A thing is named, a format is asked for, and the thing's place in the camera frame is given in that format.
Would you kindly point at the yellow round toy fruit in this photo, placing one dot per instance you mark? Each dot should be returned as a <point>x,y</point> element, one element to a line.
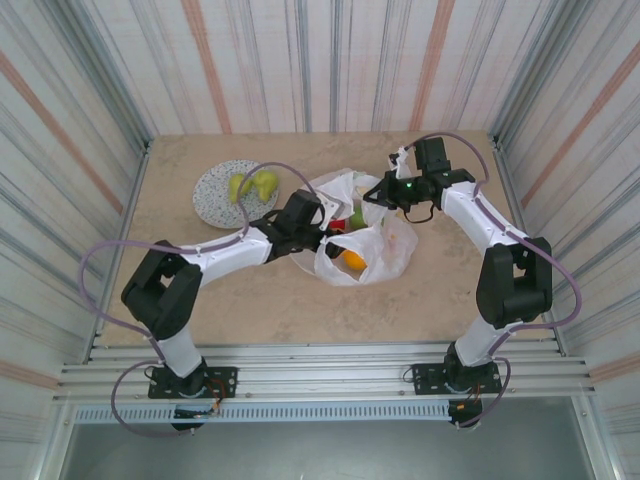
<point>353,260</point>

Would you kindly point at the green toy pear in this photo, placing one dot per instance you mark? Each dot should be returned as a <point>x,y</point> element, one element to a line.
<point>236,187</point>
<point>265,184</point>

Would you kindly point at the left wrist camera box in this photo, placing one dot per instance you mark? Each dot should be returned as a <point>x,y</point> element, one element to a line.
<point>302,205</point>

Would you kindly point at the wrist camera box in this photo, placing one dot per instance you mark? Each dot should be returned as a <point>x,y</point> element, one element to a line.
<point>302,205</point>
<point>432,155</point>

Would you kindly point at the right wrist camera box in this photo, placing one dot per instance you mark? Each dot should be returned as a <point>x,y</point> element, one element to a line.
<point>432,155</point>

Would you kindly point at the white printed plastic bag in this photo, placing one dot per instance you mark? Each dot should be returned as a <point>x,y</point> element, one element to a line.
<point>385,260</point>

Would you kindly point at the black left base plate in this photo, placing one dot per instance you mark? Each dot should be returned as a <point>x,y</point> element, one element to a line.
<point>225,382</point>

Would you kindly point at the aluminium mounting rail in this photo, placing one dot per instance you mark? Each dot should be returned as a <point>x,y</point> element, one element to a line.
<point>320,372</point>

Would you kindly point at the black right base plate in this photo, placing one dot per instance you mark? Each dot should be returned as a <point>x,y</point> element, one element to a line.
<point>425,380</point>

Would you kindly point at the red toy fruit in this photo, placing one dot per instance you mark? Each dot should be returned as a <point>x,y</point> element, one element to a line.
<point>339,225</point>

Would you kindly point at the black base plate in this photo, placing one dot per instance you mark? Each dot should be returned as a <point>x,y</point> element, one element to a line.
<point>225,382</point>
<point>425,380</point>

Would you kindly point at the speckled round plate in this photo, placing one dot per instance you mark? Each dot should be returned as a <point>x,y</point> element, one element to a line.
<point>215,200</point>

